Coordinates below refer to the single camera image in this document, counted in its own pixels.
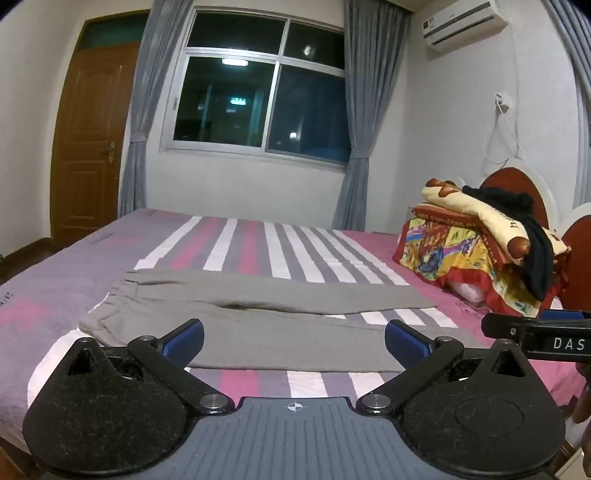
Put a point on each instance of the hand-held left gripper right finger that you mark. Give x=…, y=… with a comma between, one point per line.
x=404, y=344

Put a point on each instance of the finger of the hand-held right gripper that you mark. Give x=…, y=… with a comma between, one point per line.
x=501, y=325

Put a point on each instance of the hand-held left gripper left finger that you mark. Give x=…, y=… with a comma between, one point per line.
x=184, y=342

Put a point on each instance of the grey pants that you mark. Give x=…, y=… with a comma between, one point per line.
x=277, y=318

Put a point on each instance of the black garment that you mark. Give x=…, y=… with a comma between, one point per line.
x=538, y=258

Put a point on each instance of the colourful folded blanket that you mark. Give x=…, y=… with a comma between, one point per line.
x=443, y=254

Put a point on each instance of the yellow printed blanket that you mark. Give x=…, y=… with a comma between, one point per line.
x=485, y=217

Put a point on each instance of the bed with striped sheet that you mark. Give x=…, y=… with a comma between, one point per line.
x=69, y=295

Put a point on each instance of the red and white headboard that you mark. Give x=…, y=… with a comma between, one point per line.
x=517, y=180

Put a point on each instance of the brown wooden door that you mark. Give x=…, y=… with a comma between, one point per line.
x=90, y=138

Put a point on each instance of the grey curtain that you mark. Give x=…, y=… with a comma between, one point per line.
x=147, y=115
x=575, y=50
x=369, y=115

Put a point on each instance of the sliding glass window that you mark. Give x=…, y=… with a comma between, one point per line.
x=258, y=87

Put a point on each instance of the white air conditioner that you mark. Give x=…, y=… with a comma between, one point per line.
x=461, y=21

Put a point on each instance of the white wall socket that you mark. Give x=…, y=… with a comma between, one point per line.
x=503, y=102

